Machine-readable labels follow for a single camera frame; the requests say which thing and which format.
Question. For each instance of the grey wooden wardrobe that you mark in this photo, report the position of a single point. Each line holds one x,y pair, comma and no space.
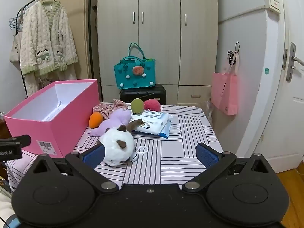
161,40

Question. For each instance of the orange plush ball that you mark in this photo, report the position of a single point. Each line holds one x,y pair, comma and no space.
95,120

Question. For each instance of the clear plastic bag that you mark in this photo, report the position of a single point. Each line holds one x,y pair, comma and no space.
209,111

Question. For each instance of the cream fleece bathrobe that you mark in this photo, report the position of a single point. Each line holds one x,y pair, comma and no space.
47,42

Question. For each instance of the green plush ball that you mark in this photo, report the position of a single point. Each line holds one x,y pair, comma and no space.
137,106

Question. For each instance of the beige canvas tote bag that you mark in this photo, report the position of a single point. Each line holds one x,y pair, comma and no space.
15,49

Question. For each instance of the pink cardboard box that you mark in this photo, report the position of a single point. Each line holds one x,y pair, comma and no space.
64,123

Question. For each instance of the pink floral scrunchie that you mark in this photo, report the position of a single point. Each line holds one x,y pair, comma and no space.
102,108

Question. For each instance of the striped pink tablecloth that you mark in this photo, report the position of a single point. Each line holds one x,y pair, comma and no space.
180,137

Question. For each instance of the pink paper bag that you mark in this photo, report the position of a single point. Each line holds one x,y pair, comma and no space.
224,92

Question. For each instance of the black suitcase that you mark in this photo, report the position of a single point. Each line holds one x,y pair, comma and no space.
142,95

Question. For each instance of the white door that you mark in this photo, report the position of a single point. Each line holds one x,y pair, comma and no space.
273,99

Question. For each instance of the white cat plush toy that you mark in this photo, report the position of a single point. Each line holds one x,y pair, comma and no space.
114,144

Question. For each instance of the purple plush toy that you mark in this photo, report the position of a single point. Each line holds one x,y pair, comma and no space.
115,121

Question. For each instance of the white wall switch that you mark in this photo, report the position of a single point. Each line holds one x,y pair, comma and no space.
272,2

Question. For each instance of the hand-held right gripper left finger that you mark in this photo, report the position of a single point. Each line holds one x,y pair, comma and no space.
93,155

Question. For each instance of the blue printed tissue pack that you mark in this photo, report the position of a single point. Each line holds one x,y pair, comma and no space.
165,133

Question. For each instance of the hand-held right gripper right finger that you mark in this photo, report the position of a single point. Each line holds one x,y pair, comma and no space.
207,155

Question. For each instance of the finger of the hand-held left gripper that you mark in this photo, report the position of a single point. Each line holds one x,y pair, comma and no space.
22,140

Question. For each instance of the teal felt tote bag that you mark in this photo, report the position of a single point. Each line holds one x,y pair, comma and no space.
133,76

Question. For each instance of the white barcode tissue pack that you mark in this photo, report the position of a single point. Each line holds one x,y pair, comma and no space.
154,121

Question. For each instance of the black loop hook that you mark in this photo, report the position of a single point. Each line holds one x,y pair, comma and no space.
237,47

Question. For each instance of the red plush ball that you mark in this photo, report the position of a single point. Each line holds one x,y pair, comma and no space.
153,105

